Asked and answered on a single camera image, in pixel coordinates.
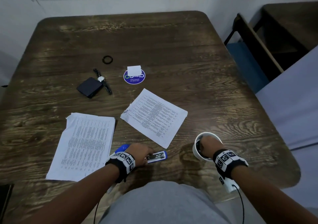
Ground person's right forearm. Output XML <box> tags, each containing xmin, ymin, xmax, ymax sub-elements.
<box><xmin>231</xmin><ymin>167</ymin><xmax>318</xmax><ymax>224</ymax></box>

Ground stapled printed paper sheets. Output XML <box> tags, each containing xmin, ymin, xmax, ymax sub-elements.
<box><xmin>120</xmin><ymin>88</ymin><xmax>188</xmax><ymax>149</ymax></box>

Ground black marker wristband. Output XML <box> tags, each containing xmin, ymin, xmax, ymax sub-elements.
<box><xmin>105</xmin><ymin>152</ymin><xmax>136</xmax><ymax>183</ymax></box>
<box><xmin>213</xmin><ymin>149</ymin><xmax>249</xmax><ymax>180</ymax></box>

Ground person's right hand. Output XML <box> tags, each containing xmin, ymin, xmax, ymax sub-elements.
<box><xmin>199</xmin><ymin>136</ymin><xmax>224</xmax><ymax>158</ymax></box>

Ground blue stapler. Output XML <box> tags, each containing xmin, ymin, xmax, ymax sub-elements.
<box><xmin>110</xmin><ymin>144</ymin><xmax>168</xmax><ymax>164</ymax></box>

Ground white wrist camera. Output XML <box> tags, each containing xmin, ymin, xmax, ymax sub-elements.
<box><xmin>218</xmin><ymin>175</ymin><xmax>240</xmax><ymax>194</ymax></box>

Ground stack of printed papers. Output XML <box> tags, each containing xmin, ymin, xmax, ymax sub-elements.
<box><xmin>46</xmin><ymin>112</ymin><xmax>116</xmax><ymax>182</ymax></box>

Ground dark wooden side table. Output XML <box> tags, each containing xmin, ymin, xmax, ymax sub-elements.
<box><xmin>253</xmin><ymin>1</ymin><xmax>318</xmax><ymax>71</ymax></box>

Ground pale grey fabric cover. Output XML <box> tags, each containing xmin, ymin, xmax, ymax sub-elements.
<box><xmin>255</xmin><ymin>45</ymin><xmax>318</xmax><ymax>210</ymax></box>

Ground black wallet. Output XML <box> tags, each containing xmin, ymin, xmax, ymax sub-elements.
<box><xmin>76</xmin><ymin>77</ymin><xmax>103</xmax><ymax>99</ymax></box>

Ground person's left forearm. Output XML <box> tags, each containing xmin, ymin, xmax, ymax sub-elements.
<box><xmin>15</xmin><ymin>165</ymin><xmax>120</xmax><ymax>224</ymax></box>

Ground black cable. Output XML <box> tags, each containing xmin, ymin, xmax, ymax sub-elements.
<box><xmin>233</xmin><ymin>185</ymin><xmax>245</xmax><ymax>224</ymax></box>
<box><xmin>93</xmin><ymin>198</ymin><xmax>100</xmax><ymax>224</ymax></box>

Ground white paper cup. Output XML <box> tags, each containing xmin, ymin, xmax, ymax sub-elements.
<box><xmin>192</xmin><ymin>132</ymin><xmax>223</xmax><ymax>161</ymax></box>

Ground person's left hand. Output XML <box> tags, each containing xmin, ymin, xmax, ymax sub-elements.
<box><xmin>126</xmin><ymin>143</ymin><xmax>154</xmax><ymax>167</ymax></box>

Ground grey clothing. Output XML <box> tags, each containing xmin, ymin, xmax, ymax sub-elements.
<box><xmin>99</xmin><ymin>181</ymin><xmax>232</xmax><ymax>224</ymax></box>

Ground round blue sticker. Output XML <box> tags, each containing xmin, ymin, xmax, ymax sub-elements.
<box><xmin>123</xmin><ymin>69</ymin><xmax>146</xmax><ymax>84</ymax></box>

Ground black strap wristwatch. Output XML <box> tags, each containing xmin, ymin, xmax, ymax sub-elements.
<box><xmin>93</xmin><ymin>68</ymin><xmax>113</xmax><ymax>95</ymax></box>

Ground small white folded card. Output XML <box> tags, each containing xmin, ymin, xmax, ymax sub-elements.
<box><xmin>127</xmin><ymin>65</ymin><xmax>142</xmax><ymax>76</ymax></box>

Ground dark wooden chair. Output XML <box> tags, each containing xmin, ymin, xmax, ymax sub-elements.
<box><xmin>224</xmin><ymin>13</ymin><xmax>285</xmax><ymax>94</ymax></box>

